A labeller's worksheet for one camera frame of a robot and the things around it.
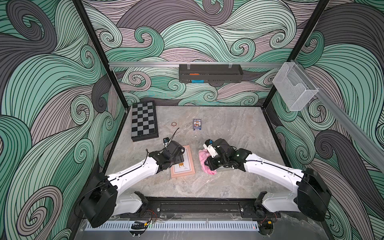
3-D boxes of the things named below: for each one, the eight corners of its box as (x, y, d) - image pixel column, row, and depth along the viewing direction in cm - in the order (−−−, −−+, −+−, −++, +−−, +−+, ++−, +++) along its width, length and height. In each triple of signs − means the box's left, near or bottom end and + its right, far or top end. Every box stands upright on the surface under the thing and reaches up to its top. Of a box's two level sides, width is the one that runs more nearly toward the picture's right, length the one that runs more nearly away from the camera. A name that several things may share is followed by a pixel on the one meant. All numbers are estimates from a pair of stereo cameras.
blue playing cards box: (193, 130, 108) (193, 128, 106) (193, 120, 114) (193, 118, 113) (201, 130, 108) (201, 128, 106) (201, 120, 114) (201, 118, 113)
